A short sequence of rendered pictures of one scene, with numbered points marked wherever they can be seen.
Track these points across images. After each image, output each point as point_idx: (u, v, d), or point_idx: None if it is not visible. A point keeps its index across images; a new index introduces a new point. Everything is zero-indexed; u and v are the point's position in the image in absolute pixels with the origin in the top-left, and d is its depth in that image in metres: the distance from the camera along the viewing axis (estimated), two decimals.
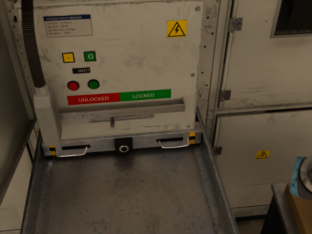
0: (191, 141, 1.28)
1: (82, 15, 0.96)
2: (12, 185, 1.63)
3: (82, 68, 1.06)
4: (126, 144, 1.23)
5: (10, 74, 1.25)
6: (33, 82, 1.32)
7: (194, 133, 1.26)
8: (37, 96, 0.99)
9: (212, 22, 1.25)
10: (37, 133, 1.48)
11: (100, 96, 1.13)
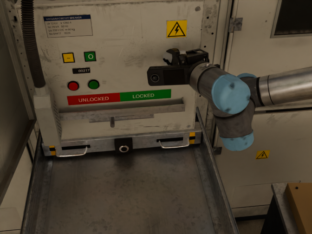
0: (191, 141, 1.28)
1: (82, 15, 0.96)
2: (12, 185, 1.63)
3: (82, 68, 1.06)
4: (126, 144, 1.23)
5: (10, 74, 1.25)
6: (33, 82, 1.32)
7: (194, 133, 1.26)
8: (37, 96, 0.99)
9: (212, 22, 1.25)
10: (37, 133, 1.48)
11: (100, 96, 1.13)
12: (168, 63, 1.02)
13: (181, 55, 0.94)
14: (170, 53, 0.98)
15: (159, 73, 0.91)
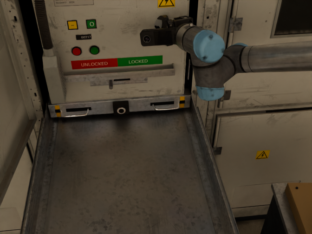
0: (181, 105, 1.44)
1: None
2: (12, 185, 1.63)
3: (85, 35, 1.22)
4: (123, 106, 1.38)
5: (10, 74, 1.25)
6: (33, 82, 1.32)
7: (184, 98, 1.42)
8: (45, 57, 1.15)
9: (212, 22, 1.25)
10: (37, 133, 1.48)
11: (100, 61, 1.29)
12: None
13: (169, 20, 1.10)
14: (160, 19, 1.14)
15: (150, 34, 1.07)
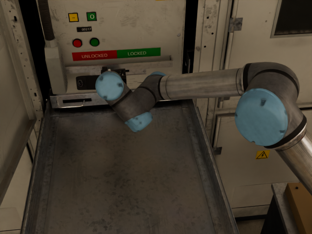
0: None
1: None
2: (12, 185, 1.63)
3: (85, 27, 1.26)
4: None
5: (10, 74, 1.25)
6: (33, 82, 1.32)
7: None
8: (47, 48, 1.19)
9: (212, 22, 1.25)
10: (37, 133, 1.48)
11: (100, 53, 1.33)
12: None
13: (105, 69, 1.22)
14: None
15: (83, 79, 1.19)
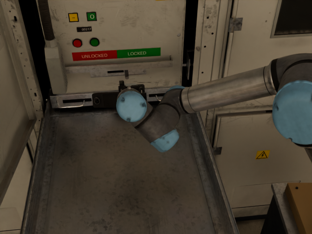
0: None
1: None
2: (12, 185, 1.63)
3: (85, 27, 1.26)
4: None
5: (10, 74, 1.25)
6: (33, 82, 1.32)
7: None
8: (47, 48, 1.19)
9: (212, 22, 1.25)
10: (37, 133, 1.48)
11: (100, 53, 1.33)
12: None
13: (123, 86, 1.15)
14: None
15: (100, 96, 1.13)
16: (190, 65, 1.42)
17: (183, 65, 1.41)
